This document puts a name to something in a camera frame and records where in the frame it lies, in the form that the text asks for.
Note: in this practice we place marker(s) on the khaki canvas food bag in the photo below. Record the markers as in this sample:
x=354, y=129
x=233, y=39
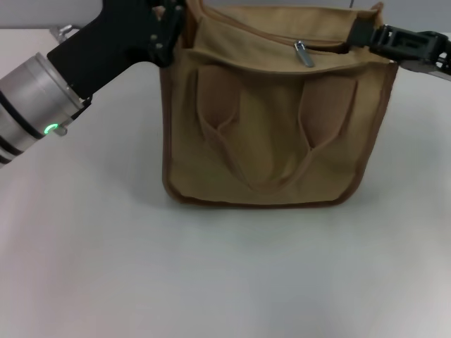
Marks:
x=267, y=141

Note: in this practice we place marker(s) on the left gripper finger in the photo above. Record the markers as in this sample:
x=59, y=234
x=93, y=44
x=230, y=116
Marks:
x=171, y=24

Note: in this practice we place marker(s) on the silver metal zipper pull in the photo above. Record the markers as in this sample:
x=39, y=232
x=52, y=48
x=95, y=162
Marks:
x=304, y=54

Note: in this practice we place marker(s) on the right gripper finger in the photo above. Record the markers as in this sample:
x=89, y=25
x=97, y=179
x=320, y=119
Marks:
x=363, y=33
x=433, y=68

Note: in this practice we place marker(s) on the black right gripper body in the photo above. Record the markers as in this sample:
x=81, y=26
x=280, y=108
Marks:
x=444, y=44

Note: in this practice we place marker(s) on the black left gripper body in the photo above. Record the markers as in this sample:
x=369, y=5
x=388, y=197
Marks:
x=105, y=38

